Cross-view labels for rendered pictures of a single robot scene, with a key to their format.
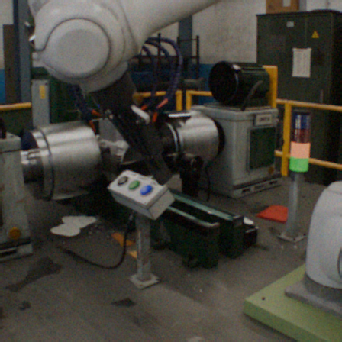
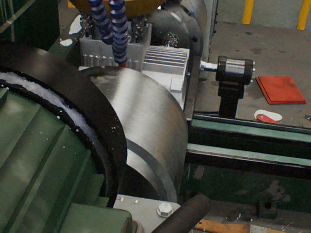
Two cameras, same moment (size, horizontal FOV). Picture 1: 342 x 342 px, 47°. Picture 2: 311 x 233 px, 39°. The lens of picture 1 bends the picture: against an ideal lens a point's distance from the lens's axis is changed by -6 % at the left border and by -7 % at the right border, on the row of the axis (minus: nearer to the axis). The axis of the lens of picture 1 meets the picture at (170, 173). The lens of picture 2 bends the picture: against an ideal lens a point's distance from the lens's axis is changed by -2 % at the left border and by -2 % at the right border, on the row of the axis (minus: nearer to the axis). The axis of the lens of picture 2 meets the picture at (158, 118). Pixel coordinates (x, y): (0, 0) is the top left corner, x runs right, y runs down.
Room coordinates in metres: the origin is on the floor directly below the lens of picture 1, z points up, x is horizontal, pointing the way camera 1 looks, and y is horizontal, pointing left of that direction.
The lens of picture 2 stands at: (0.88, 0.68, 1.51)
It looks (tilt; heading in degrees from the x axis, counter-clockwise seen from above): 36 degrees down; 315
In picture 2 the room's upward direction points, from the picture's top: 4 degrees clockwise
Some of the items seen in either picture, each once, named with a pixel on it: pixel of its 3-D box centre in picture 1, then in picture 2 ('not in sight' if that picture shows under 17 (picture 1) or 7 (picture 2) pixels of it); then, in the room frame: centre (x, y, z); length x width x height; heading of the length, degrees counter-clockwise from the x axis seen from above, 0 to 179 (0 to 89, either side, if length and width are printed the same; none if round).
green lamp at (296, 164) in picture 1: (298, 162); not in sight; (1.23, -0.41, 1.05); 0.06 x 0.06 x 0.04
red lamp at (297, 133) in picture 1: (301, 134); not in sight; (1.23, -0.41, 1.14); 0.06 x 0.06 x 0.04
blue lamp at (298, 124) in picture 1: (301, 120); not in sight; (1.23, -0.41, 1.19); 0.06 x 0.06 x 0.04
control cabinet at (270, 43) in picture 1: (300, 98); not in sight; (4.63, -1.50, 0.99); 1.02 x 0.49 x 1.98; 40
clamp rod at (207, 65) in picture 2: not in sight; (215, 68); (1.43, -0.04, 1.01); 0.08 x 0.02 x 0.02; 38
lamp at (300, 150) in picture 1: (300, 149); not in sight; (1.23, -0.41, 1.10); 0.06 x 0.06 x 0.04
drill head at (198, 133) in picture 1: (185, 141); (157, 24); (1.65, -0.06, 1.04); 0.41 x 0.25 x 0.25; 128
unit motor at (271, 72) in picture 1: (250, 108); not in sight; (1.84, -0.36, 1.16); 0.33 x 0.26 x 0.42; 128
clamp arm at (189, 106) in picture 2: (150, 162); (193, 90); (1.39, 0.07, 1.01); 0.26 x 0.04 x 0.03; 128
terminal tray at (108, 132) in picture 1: (118, 130); (116, 47); (1.50, 0.19, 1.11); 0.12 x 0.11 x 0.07; 38
